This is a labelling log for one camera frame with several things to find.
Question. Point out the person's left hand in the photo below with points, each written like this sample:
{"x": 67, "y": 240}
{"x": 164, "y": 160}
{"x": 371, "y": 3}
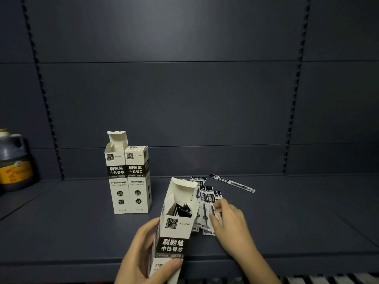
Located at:
{"x": 134, "y": 257}

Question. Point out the person's right hand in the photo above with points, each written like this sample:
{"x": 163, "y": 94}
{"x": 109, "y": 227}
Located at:
{"x": 234, "y": 230}

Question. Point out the person's right thumb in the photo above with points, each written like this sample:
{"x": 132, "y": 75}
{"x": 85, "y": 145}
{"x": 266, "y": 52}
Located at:
{"x": 215, "y": 223}

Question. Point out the person's left thumb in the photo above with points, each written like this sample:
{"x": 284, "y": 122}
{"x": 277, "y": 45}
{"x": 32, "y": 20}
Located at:
{"x": 167, "y": 267}

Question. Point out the black white refill packet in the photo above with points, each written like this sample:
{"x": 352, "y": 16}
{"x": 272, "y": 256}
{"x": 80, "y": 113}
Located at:
{"x": 218, "y": 218}
{"x": 232, "y": 183}

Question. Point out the white refill box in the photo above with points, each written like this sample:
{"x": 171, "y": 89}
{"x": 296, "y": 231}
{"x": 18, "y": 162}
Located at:
{"x": 174, "y": 233}
{"x": 139, "y": 180}
{"x": 117, "y": 180}

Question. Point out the person's right forearm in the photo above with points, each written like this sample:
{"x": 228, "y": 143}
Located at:
{"x": 257, "y": 269}

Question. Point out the pile of pen refill packets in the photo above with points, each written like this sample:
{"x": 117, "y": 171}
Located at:
{"x": 204, "y": 201}

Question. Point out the black refills in box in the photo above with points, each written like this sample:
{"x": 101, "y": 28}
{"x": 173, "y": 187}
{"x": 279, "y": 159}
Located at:
{"x": 182, "y": 209}

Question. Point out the closed white refill box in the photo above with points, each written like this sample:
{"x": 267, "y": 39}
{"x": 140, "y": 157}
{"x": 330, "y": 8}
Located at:
{"x": 139, "y": 180}

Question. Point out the striped shelf edge strip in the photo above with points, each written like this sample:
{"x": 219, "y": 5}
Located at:
{"x": 331, "y": 279}

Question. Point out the slotted shelf upright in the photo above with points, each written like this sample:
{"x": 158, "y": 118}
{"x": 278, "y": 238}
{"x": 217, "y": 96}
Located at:
{"x": 41, "y": 85}
{"x": 296, "y": 85}

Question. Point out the dark bottle with yellow label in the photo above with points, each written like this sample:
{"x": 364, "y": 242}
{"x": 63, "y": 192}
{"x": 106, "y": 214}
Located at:
{"x": 13, "y": 165}

